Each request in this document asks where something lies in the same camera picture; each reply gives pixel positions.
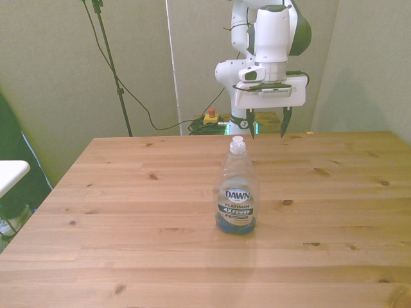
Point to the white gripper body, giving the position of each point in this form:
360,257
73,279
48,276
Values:
273,95

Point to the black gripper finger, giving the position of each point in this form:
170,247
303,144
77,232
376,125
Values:
251,123
285,122

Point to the clear Dawn dish soap bottle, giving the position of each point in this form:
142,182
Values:
237,189

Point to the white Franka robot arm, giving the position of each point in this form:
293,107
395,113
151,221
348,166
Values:
273,35

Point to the yellow emergency stop box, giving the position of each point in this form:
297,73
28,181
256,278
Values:
212,118

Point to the white table edge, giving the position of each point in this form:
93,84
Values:
11,174

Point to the white sneaker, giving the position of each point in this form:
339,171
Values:
8,224

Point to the white vertical wall strip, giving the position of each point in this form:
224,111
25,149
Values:
173,67

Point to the black camera stand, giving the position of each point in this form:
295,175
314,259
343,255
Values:
110,64

